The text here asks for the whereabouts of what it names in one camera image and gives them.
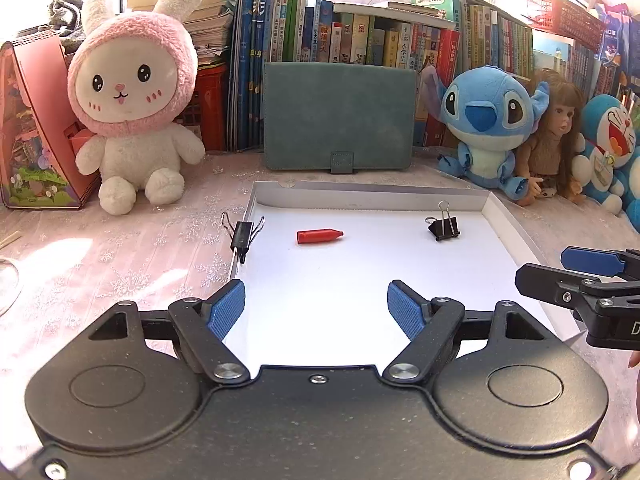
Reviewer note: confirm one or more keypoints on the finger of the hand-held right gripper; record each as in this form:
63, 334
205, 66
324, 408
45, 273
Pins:
547, 282
590, 260

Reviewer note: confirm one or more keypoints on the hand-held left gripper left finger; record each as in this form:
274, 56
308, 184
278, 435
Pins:
227, 307

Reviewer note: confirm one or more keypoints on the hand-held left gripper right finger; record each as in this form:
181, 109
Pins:
406, 310

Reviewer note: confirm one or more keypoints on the white cardboard box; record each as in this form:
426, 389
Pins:
350, 270

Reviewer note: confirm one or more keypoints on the person's right hand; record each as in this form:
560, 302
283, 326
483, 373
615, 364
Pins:
635, 360

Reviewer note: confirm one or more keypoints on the black binder clip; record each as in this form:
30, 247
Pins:
242, 235
444, 230

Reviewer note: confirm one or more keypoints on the red crayon piece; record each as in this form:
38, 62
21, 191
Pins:
317, 236

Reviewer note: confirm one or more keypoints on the blue robot cat plush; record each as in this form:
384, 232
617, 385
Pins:
615, 135

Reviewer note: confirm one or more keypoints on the long-haired doll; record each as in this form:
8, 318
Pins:
550, 130

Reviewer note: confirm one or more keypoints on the blue alien plush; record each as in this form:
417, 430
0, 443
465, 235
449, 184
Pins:
480, 110

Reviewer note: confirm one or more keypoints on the teal felt folder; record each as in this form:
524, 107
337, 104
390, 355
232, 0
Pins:
340, 110

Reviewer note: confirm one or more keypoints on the blue printed bag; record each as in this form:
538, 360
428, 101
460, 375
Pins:
617, 35

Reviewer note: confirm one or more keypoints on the pink bunny plush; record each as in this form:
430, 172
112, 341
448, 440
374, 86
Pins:
130, 95

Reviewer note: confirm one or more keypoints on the red plastic basket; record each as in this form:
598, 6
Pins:
565, 20

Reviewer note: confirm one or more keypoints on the pink house-shaped diorama box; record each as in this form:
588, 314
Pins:
45, 100

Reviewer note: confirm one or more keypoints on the row of upright books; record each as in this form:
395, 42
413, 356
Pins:
320, 35

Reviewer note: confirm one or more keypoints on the stack of flat books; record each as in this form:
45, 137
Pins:
200, 20

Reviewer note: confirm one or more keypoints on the grey knitted cloth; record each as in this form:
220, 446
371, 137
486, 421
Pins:
65, 12

